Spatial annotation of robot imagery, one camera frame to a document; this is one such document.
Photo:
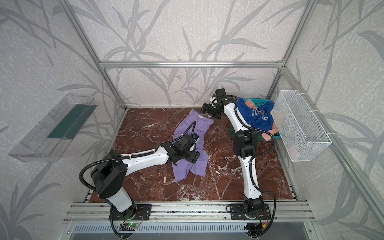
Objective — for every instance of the white wire basket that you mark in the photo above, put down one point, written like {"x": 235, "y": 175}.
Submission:
{"x": 303, "y": 135}

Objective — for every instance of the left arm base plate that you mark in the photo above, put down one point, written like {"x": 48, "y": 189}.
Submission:
{"x": 142, "y": 212}

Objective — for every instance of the blue t-shirt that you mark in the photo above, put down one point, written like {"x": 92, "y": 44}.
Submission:
{"x": 247, "y": 113}

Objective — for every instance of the right wiring bundle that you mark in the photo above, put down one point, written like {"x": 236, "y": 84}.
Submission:
{"x": 256, "y": 228}

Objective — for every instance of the aluminium frame crossbar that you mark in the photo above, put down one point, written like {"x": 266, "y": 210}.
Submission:
{"x": 186, "y": 64}

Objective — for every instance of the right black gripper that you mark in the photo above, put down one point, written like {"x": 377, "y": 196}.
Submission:
{"x": 208, "y": 109}

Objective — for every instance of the aluminium front rail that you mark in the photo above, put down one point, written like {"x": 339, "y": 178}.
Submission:
{"x": 182, "y": 212}

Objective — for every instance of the purple t-shirt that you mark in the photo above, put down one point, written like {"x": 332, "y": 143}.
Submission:
{"x": 195, "y": 124}

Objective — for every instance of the pink t-shirt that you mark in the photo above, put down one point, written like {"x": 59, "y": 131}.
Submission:
{"x": 262, "y": 109}

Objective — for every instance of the green t-shirt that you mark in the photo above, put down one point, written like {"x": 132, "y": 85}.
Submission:
{"x": 232, "y": 131}

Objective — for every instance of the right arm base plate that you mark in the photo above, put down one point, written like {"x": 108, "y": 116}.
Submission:
{"x": 237, "y": 212}

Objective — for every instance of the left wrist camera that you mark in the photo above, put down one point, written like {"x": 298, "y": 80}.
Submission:
{"x": 196, "y": 138}

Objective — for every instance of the clear plastic tray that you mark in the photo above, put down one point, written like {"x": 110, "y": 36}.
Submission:
{"x": 50, "y": 138}

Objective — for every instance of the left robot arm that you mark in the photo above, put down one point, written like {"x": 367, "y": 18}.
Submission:
{"x": 106, "y": 177}

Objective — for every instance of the teal plastic basket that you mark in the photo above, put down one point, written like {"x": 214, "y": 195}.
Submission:
{"x": 256, "y": 103}

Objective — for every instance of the left circuit board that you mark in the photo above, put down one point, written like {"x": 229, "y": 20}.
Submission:
{"x": 129, "y": 227}

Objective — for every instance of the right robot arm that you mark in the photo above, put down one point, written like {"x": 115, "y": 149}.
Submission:
{"x": 258, "y": 204}

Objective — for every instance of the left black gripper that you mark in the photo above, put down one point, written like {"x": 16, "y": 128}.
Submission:
{"x": 192, "y": 156}

